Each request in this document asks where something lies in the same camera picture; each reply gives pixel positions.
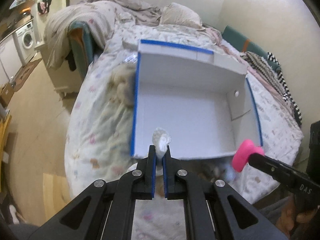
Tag brown door mat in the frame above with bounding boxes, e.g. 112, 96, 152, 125
12, 58, 42, 92

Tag teal bed footboard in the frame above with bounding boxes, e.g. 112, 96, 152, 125
65, 21, 103, 80

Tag white fluffy sock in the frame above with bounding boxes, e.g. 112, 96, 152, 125
152, 127, 171, 160

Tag beige pillow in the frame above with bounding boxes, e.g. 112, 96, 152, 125
159, 3, 203, 30

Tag white kitchen cabinet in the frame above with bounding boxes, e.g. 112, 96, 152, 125
0, 35, 22, 86

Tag patterned white bed sheet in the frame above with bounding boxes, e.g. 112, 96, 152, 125
63, 23, 305, 240

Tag cream fluffy blanket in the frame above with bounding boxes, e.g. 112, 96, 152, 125
110, 63, 136, 107

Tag yellow wooden rack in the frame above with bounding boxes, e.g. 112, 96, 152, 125
0, 114, 12, 190

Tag cardboard box on floor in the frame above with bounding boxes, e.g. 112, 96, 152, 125
0, 82, 14, 108

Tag pink soft toy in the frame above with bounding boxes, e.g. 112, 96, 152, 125
232, 139, 265, 173

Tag teal headboard cushion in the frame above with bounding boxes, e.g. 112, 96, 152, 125
222, 26, 281, 72

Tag white washing machine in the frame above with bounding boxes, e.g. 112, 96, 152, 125
14, 21, 36, 64

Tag beige crumpled duvet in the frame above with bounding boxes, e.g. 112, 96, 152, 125
43, 0, 162, 69

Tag white box blue edges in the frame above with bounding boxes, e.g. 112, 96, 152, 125
130, 40, 263, 160

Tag black white striped cloth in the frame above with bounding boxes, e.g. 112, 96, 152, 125
267, 52, 302, 128

